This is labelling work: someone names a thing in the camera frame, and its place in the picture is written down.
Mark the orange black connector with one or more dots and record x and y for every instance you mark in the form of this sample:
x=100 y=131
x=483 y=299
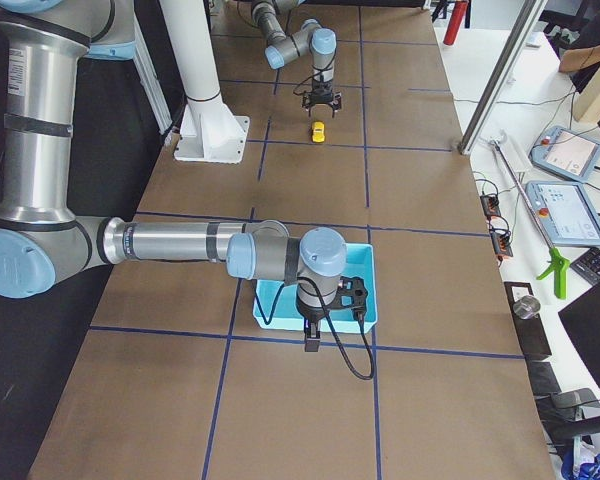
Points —
x=501 y=243
x=490 y=205

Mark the upper teach pendant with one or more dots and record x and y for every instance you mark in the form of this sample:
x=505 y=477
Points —
x=566 y=154

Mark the silver metal cup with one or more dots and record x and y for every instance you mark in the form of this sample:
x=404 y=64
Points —
x=526 y=307

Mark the yellow beetle toy car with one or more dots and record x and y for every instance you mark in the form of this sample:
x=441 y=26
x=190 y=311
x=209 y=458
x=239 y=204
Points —
x=318 y=132

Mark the black keypad calculator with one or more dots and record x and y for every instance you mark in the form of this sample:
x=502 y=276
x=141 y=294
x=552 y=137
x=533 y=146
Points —
x=587 y=266

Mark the white pillar mount base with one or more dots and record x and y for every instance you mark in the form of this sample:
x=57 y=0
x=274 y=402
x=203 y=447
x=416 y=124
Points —
x=209 y=131

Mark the aluminium frame post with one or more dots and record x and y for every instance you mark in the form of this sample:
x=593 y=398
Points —
x=522 y=28

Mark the cardboard box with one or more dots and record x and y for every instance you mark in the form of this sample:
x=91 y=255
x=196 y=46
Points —
x=576 y=59

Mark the light blue plastic bin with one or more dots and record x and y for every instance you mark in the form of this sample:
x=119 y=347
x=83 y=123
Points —
x=275 y=306

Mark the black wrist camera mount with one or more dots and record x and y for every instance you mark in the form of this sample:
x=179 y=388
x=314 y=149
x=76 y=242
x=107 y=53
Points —
x=351 y=294

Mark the lower orange black connector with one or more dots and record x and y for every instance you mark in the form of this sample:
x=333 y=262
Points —
x=501 y=243

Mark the lower teach pendant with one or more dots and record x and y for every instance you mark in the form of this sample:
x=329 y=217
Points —
x=565 y=212

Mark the upper orange black connector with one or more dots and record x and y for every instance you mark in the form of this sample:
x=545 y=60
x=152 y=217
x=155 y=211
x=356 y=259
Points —
x=490 y=205

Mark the teach pendant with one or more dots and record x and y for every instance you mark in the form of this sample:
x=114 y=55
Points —
x=566 y=154
x=565 y=212

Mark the red fire extinguisher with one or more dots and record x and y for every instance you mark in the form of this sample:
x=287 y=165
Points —
x=457 y=17

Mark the black box on table edge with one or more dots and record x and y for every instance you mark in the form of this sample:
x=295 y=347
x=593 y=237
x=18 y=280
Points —
x=531 y=335

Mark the green handled reacher tool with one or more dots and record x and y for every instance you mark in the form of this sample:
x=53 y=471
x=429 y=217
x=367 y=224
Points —
x=558 y=264

